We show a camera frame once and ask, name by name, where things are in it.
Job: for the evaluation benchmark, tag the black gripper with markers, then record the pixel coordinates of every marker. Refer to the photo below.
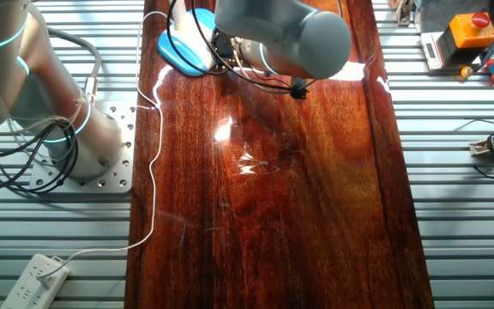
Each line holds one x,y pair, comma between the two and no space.
223,46

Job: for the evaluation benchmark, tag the blue and white desk lamp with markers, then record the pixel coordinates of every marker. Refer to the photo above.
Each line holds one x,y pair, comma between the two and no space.
182,51

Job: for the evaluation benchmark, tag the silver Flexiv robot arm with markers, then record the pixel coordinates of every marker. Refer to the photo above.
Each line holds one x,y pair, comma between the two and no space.
290,30

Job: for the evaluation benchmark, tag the silver robot mounting plate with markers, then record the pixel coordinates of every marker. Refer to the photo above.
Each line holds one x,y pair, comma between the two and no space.
120,171

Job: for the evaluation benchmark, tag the silver digital scale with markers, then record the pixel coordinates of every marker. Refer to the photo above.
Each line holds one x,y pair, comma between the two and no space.
431,51

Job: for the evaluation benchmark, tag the small yellow ball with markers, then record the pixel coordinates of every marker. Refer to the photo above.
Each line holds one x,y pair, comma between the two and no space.
467,71

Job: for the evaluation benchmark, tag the orange emergency stop box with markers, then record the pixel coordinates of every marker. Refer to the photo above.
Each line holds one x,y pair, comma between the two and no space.
470,32

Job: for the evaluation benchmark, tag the white power strip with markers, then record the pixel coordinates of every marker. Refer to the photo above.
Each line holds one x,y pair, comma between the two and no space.
28,287

